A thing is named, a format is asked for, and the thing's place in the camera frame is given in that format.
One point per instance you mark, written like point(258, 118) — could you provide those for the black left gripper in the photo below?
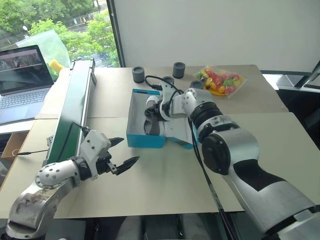
point(103, 163)

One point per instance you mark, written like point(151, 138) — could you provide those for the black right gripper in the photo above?
point(156, 108)

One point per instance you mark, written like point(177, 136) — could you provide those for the small grey white shoe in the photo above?
point(153, 128)
point(151, 99)

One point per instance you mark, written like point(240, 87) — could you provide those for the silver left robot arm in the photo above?
point(47, 175)

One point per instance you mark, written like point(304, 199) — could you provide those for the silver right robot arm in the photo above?
point(237, 147)

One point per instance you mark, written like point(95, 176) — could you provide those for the blue cardboard shoebox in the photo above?
point(140, 135)

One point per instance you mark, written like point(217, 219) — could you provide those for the dark grey cylinder cup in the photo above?
point(179, 70)
point(169, 79)
point(197, 84)
point(138, 75)

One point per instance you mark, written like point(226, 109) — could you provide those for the green conveyor belt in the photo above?
point(72, 107)

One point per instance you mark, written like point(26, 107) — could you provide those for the black conveyor end plate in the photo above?
point(93, 71)

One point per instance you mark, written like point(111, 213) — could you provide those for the clear bag of toy fruit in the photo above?
point(221, 81)

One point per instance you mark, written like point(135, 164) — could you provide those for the yellow toy object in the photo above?
point(56, 66)

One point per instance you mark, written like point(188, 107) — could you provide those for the brown cardboard box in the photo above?
point(12, 146)

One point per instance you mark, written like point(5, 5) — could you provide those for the green translucent plastic bag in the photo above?
point(53, 47)

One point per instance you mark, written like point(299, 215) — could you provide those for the silver open laptop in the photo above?
point(21, 85)

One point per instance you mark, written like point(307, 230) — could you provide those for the dark side desk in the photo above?
point(297, 100)

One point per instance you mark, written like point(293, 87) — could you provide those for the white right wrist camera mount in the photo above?
point(163, 110)

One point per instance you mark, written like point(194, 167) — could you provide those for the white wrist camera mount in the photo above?
point(163, 110)
point(93, 145)

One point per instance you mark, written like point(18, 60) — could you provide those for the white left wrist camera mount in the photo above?
point(93, 145)

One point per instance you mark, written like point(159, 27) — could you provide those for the perforated metal bracket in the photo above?
point(50, 140)

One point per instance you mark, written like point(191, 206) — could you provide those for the dark window frame post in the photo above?
point(116, 32)

